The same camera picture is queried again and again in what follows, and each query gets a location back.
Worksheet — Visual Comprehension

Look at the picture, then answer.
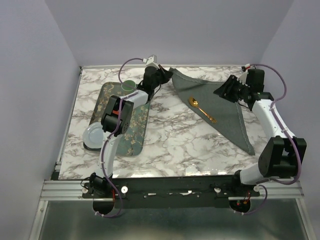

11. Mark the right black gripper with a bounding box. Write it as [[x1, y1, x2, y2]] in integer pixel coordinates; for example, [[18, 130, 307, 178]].
[[213, 74, 250, 103]]

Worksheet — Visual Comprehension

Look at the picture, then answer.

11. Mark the grey cloth napkin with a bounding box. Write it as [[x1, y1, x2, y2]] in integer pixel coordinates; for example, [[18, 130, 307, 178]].
[[169, 68, 255, 156]]

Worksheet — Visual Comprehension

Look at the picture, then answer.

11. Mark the gold spoon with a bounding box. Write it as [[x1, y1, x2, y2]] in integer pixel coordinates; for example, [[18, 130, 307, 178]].
[[188, 96, 217, 123]]

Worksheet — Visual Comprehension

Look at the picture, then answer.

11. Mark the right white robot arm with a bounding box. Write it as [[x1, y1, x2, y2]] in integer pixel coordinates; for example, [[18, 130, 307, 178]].
[[213, 64, 307, 196]]

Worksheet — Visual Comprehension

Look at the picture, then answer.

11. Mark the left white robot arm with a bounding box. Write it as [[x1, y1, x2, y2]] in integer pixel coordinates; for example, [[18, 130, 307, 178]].
[[89, 66, 173, 198]]

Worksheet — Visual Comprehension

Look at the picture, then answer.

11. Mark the pale green cup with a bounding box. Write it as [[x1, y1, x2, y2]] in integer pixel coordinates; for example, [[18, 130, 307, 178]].
[[121, 80, 137, 92]]

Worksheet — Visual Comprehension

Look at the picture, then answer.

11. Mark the green floral tray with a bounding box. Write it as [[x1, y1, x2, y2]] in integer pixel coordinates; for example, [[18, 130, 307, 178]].
[[83, 82, 150, 157]]

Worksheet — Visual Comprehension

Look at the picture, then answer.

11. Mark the white scalloped plate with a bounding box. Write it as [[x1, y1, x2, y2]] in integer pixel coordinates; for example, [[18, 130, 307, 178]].
[[82, 122, 104, 151]]

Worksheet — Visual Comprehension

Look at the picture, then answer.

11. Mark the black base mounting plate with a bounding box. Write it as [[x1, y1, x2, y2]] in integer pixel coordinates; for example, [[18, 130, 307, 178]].
[[82, 173, 260, 209]]

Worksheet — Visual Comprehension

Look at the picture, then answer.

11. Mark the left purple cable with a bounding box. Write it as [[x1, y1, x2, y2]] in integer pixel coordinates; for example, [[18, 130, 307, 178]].
[[93, 57, 148, 218]]

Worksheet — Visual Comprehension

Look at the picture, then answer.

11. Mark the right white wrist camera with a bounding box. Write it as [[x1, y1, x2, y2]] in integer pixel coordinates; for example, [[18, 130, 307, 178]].
[[241, 63, 251, 72]]

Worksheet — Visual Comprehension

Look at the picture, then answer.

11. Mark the aluminium frame rail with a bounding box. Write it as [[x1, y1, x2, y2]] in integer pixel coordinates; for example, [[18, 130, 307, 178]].
[[41, 179, 95, 201]]

